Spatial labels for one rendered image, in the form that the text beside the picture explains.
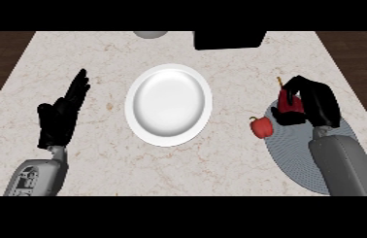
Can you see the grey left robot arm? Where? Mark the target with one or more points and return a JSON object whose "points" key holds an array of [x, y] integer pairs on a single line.
{"points": [[40, 177]]}

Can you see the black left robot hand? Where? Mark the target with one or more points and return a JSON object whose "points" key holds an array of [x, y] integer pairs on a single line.
{"points": [[59, 115]]}

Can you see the grey round placemat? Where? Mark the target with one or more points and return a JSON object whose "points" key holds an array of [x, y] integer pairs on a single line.
{"points": [[290, 148]]}

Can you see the red pear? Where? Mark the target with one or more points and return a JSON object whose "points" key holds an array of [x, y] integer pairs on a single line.
{"points": [[292, 105]]}

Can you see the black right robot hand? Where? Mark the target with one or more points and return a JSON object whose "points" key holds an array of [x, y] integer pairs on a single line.
{"points": [[321, 102]]}

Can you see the white oval plate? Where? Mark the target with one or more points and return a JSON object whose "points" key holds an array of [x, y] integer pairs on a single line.
{"points": [[168, 105]]}

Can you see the red bell pepper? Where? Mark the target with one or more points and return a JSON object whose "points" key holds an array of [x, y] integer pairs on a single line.
{"points": [[261, 127]]}

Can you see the black box appliance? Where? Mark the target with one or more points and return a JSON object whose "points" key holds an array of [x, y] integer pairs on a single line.
{"points": [[228, 40]]}

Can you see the grey round bowl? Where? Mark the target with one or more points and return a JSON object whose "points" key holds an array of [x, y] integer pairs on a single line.
{"points": [[150, 34]]}

